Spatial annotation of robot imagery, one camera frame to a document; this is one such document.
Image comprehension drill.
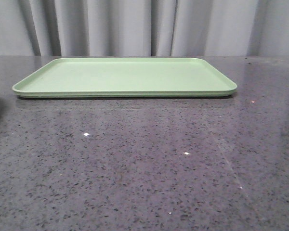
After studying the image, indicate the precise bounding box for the grey pleated curtain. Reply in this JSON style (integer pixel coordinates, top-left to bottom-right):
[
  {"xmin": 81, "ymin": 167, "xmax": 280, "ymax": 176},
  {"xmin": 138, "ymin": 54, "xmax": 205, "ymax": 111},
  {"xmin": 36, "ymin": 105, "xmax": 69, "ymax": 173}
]
[{"xmin": 0, "ymin": 0, "xmax": 289, "ymax": 57}]

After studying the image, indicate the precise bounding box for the light green plastic tray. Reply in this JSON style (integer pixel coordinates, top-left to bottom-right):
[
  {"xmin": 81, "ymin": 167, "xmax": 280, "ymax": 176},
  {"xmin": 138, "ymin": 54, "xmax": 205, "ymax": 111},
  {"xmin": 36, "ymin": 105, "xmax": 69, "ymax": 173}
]
[{"xmin": 13, "ymin": 57, "xmax": 237, "ymax": 98}]

